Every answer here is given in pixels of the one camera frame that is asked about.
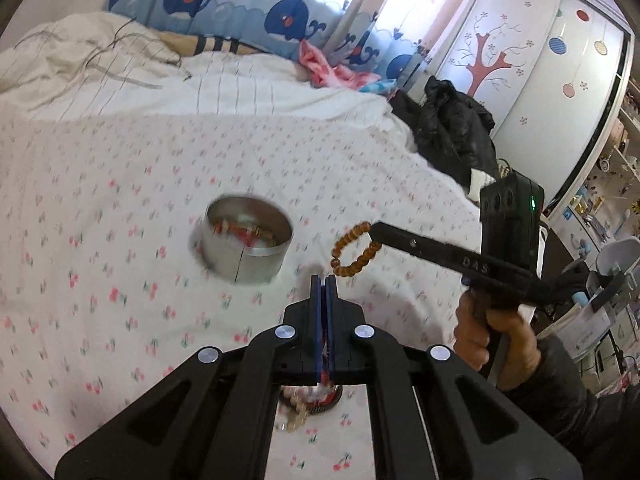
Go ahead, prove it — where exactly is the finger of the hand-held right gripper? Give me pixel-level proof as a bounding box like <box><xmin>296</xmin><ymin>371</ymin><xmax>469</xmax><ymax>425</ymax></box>
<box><xmin>372</xmin><ymin>221</ymin><xmax>531</xmax><ymax>291</ymax></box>

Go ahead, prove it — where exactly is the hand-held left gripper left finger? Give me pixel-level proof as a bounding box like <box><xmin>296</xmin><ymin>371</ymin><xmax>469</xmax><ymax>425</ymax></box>
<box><xmin>54</xmin><ymin>275</ymin><xmax>326</xmax><ymax>480</ymax></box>

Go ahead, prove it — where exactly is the cluttered shelf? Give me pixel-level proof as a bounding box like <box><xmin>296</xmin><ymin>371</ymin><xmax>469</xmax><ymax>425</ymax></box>
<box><xmin>545</xmin><ymin>80</ymin><xmax>640</xmax><ymax>361</ymax></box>

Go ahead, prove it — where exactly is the brown bead bracelet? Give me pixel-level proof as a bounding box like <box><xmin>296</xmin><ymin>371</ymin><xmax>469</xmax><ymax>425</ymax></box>
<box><xmin>330</xmin><ymin>221</ymin><xmax>383</xmax><ymax>278</ymax></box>

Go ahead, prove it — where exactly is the pink cloth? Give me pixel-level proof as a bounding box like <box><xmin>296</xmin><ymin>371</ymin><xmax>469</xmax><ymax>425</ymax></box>
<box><xmin>299</xmin><ymin>40</ymin><xmax>381</xmax><ymax>88</ymax></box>

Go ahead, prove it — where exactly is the whale print curtain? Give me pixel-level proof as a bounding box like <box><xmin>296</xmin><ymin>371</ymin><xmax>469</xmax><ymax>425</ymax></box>
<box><xmin>325</xmin><ymin>10</ymin><xmax>431</xmax><ymax>81</ymax></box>
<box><xmin>105</xmin><ymin>0</ymin><xmax>361</xmax><ymax>61</ymax></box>

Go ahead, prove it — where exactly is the light blue cloth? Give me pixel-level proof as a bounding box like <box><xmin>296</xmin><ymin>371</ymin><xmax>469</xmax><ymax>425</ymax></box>
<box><xmin>360</xmin><ymin>79</ymin><xmax>401</xmax><ymax>95</ymax></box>

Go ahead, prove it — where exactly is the round metal tin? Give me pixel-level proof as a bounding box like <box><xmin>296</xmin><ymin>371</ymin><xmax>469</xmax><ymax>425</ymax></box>
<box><xmin>197</xmin><ymin>195</ymin><xmax>295</xmax><ymax>286</ymax></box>

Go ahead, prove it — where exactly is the dark thin cable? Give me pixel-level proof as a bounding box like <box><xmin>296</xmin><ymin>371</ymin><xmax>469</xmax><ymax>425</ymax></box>
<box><xmin>80</xmin><ymin>15</ymin><xmax>193</xmax><ymax>81</ymax></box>

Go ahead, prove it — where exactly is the black jacket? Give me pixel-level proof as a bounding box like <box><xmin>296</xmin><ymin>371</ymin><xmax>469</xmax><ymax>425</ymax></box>
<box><xmin>390</xmin><ymin>75</ymin><xmax>501</xmax><ymax>196</ymax></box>

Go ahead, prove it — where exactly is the yellow black striped pillow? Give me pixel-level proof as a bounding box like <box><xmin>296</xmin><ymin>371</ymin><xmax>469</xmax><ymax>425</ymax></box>
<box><xmin>160</xmin><ymin>30</ymin><xmax>266</xmax><ymax>58</ymax></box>

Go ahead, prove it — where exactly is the person's right forearm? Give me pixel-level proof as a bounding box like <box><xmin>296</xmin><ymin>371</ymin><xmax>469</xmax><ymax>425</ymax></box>
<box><xmin>500</xmin><ymin>335</ymin><xmax>633</xmax><ymax>476</ymax></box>

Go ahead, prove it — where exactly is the person's right hand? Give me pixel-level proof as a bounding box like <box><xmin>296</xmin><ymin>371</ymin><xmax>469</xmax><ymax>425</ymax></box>
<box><xmin>455</xmin><ymin>292</ymin><xmax>543</xmax><ymax>391</ymax></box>

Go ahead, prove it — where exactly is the bright window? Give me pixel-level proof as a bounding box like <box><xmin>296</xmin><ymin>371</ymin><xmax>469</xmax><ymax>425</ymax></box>
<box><xmin>370</xmin><ymin>0</ymin><xmax>466</xmax><ymax>46</ymax></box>

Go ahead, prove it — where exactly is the white tree print wardrobe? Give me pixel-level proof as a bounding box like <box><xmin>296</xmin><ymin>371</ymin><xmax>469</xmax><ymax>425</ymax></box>
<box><xmin>430</xmin><ymin>0</ymin><xmax>631</xmax><ymax>211</ymax></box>

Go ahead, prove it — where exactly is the white striped duvet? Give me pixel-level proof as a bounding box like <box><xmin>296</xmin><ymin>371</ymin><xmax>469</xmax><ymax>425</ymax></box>
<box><xmin>0</xmin><ymin>10</ymin><xmax>416</xmax><ymax>156</ymax></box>

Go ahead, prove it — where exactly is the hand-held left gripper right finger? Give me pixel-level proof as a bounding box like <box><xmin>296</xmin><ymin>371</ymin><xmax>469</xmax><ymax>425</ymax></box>
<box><xmin>326</xmin><ymin>276</ymin><xmax>583</xmax><ymax>480</ymax></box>

